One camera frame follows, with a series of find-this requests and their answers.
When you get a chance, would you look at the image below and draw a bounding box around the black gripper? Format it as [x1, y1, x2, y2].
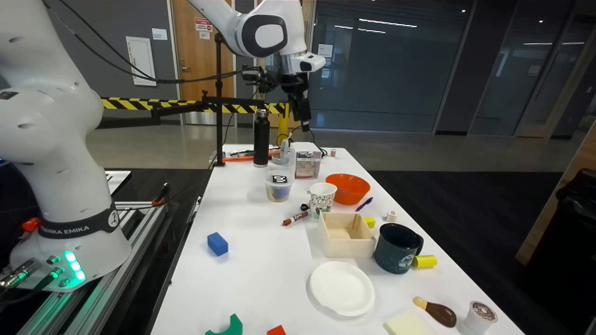
[282, 72, 314, 134]

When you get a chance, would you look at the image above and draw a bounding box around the clear container with brown contents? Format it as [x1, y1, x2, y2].
[293, 149, 325, 180]

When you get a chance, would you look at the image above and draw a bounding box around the clear glass with tools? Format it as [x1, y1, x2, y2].
[273, 117, 299, 171]

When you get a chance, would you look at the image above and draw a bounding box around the black bottle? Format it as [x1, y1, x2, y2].
[252, 108, 273, 167]

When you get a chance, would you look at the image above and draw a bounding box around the orange bowl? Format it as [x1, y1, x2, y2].
[325, 173, 373, 206]

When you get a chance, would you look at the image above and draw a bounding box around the patterned paper cup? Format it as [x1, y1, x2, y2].
[308, 180, 340, 217]

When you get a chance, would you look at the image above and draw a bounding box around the red white marker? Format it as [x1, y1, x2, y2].
[282, 206, 312, 227]

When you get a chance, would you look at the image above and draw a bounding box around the purple pen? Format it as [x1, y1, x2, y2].
[355, 195, 377, 214]

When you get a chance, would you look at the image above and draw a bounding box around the wooden door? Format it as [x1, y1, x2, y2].
[169, 0, 239, 104]

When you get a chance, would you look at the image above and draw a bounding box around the open wooden box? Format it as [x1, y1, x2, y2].
[318, 212, 379, 260]

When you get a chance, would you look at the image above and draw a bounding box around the blue rectangular block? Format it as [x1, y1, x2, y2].
[206, 231, 232, 258]

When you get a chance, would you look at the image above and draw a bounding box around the dark blue mug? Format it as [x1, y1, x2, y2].
[372, 221, 427, 275]

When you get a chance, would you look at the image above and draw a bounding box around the black red screwdriver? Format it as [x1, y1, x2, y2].
[152, 180, 172, 208]

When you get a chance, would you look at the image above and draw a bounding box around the yellow black striped barrier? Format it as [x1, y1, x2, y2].
[101, 95, 293, 117]

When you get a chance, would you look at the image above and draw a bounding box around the white paper plate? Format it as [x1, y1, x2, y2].
[308, 258, 379, 320]

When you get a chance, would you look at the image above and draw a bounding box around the yellow cylinder block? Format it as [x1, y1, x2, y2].
[413, 253, 440, 271]

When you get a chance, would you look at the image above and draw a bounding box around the white paper sheet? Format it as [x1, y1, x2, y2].
[103, 169, 133, 197]

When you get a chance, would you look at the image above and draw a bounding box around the green arch block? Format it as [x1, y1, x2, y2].
[204, 312, 247, 335]

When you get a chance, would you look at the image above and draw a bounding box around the yellow sticky note pad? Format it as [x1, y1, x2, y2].
[383, 311, 435, 335]

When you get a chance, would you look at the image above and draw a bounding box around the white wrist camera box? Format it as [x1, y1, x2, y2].
[290, 52, 329, 76]

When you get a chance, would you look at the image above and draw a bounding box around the black camera on stand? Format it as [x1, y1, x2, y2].
[241, 67, 277, 85]

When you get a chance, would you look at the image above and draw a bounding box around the orange handled tool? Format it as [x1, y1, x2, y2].
[224, 150, 258, 165]

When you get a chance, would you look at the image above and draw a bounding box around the black camera stand pole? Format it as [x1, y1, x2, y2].
[210, 30, 230, 169]

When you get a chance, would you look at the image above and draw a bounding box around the white wall sign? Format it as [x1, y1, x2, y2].
[126, 35, 159, 89]

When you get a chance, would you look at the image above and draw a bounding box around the black cable bundle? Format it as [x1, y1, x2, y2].
[42, 0, 249, 87]

